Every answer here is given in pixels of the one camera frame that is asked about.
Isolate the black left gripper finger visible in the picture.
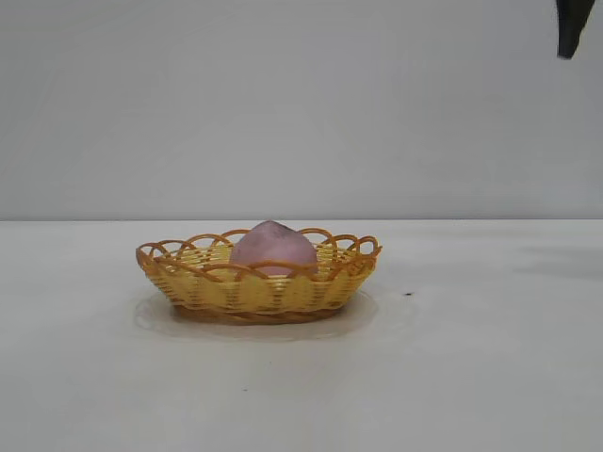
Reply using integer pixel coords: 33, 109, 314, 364
556, 0, 591, 60

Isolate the pink round bun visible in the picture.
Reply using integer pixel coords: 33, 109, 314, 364
228, 218, 318, 277

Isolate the yellow woven basket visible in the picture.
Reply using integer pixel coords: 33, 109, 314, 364
135, 227, 384, 327

